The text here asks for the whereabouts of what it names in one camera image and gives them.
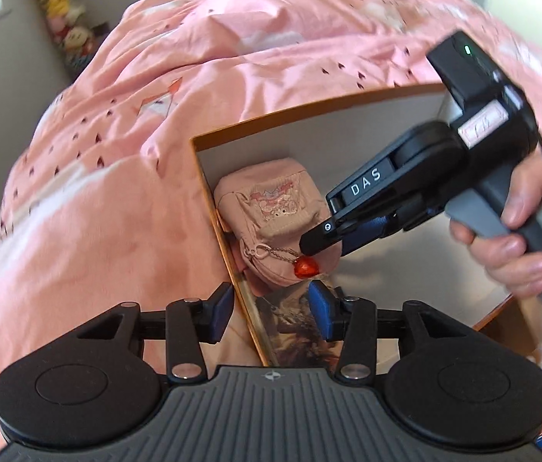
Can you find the pink pouch with red charm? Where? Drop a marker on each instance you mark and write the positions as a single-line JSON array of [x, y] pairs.
[[268, 207]]

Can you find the stack of plush toys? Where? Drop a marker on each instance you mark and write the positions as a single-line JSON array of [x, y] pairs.
[[73, 36]]

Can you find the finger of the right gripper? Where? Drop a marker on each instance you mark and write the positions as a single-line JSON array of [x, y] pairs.
[[328, 233], [369, 231]]

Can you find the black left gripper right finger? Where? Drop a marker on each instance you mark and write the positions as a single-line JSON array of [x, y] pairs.
[[440, 379]]

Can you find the orange cardboard storage box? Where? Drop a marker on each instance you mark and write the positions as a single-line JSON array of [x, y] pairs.
[[425, 264]]

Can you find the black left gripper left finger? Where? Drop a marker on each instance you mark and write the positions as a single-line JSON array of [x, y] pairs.
[[104, 379]]

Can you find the person's right hand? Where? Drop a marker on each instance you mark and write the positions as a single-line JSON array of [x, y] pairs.
[[506, 259]]

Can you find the pink patterned duvet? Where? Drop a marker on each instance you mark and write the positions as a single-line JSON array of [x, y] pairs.
[[106, 203]]

